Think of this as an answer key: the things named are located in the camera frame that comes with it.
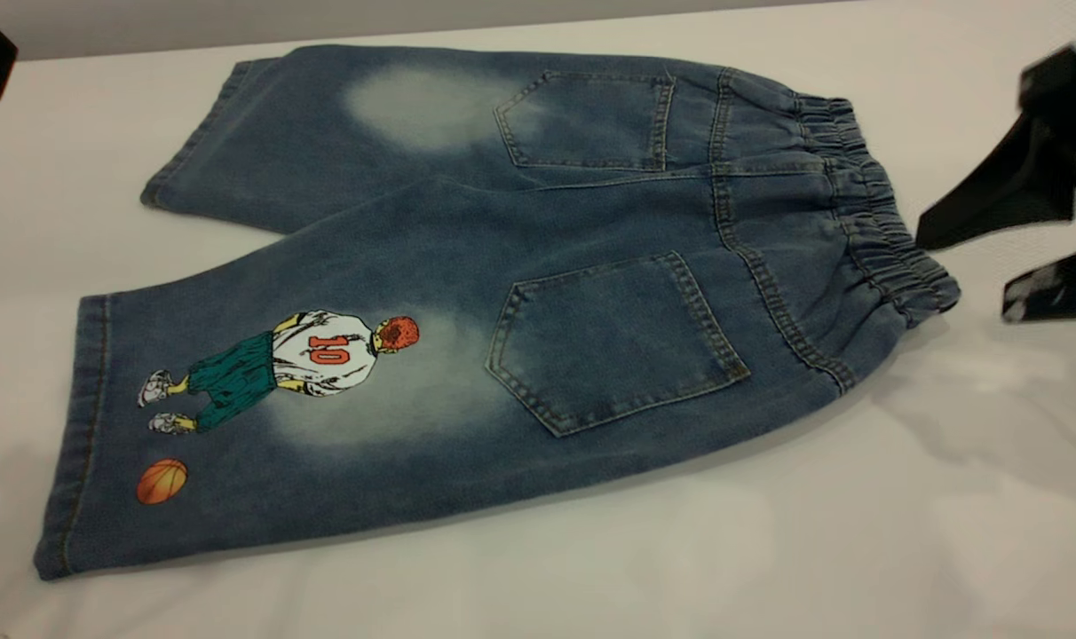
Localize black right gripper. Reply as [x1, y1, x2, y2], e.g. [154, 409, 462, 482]
[914, 43, 1076, 323]

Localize blue denim pants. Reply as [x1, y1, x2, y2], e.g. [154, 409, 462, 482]
[34, 44, 962, 582]

